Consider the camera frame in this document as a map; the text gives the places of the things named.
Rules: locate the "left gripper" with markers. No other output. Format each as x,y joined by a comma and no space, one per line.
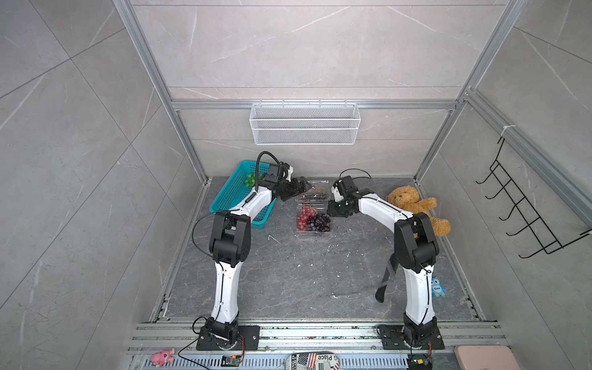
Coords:
297,190

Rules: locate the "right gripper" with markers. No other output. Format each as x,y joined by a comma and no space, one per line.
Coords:
333,212

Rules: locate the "clear plastic clamshell container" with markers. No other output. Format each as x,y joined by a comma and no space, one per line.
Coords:
317,196

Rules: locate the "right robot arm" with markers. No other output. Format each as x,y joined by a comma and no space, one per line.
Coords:
415,250

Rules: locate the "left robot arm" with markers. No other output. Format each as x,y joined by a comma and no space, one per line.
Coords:
230,243

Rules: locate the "green grape bunch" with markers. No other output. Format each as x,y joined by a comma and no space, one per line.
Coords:
251,180

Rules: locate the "brown teddy bear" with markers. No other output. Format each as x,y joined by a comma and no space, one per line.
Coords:
408,199

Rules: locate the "black knife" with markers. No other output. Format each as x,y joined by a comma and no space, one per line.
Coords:
391,269

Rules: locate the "blue owl toy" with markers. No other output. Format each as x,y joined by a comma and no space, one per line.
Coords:
437,289

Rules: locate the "pink pad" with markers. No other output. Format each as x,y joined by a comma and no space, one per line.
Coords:
486,357

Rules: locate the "pink pig toy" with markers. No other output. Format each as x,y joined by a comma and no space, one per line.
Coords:
162,358

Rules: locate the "white wire mesh shelf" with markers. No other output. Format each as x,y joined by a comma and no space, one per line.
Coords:
304,123

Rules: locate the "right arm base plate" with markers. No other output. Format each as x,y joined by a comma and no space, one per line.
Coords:
401,337

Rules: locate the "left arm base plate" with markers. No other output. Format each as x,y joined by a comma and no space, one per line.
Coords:
240,337

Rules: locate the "black wire hook rack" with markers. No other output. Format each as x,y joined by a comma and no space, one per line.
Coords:
531,220

